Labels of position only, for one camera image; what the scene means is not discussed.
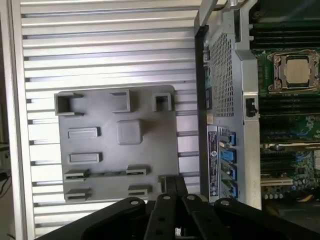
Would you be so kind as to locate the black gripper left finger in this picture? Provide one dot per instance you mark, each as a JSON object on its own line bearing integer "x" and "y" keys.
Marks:
{"x": 165, "y": 215}

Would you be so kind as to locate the black RAM slot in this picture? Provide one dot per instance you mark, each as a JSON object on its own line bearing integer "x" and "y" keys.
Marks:
{"x": 287, "y": 38}
{"x": 287, "y": 99}
{"x": 287, "y": 26}
{"x": 287, "y": 110}

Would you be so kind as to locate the silver open PC case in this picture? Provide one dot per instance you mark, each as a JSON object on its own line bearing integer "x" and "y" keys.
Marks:
{"x": 247, "y": 75}

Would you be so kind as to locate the green motherboard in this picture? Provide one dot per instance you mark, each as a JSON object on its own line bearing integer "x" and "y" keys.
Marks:
{"x": 300, "y": 125}

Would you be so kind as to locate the silver metal case bracket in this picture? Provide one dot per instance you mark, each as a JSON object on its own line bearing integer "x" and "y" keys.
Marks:
{"x": 215, "y": 10}

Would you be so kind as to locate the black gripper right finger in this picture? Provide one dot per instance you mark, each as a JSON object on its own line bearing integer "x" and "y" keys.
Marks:
{"x": 200, "y": 220}

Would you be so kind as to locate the black label sticker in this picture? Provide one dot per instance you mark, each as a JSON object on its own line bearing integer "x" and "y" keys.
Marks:
{"x": 213, "y": 160}

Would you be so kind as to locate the grey plastic parts rack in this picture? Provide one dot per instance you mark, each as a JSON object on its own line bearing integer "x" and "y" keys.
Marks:
{"x": 110, "y": 152}

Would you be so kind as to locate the CPU in motherboard socket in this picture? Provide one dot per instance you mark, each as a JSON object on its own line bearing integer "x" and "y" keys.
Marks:
{"x": 277, "y": 72}

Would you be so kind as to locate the beige expansion slot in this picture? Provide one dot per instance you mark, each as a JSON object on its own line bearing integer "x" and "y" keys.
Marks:
{"x": 276, "y": 181}

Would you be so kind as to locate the silver CPU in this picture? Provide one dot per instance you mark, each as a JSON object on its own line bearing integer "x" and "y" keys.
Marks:
{"x": 301, "y": 72}

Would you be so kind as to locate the blue expansion slot clip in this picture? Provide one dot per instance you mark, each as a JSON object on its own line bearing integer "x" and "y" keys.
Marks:
{"x": 232, "y": 140}
{"x": 232, "y": 189}
{"x": 228, "y": 155}
{"x": 232, "y": 172}

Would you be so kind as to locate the black case latch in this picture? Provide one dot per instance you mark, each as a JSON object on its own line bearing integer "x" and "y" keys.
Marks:
{"x": 251, "y": 107}

